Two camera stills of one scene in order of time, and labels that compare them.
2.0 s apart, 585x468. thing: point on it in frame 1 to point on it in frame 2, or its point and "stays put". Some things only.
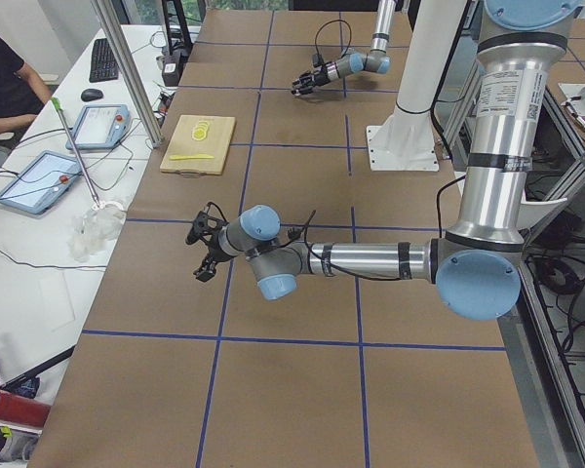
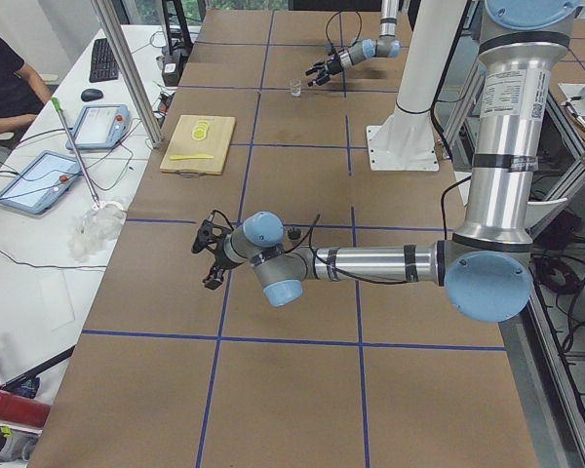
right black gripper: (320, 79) to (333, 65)
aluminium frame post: (124, 58) stays put
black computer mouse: (90, 95) stays put
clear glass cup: (296, 85) stays put
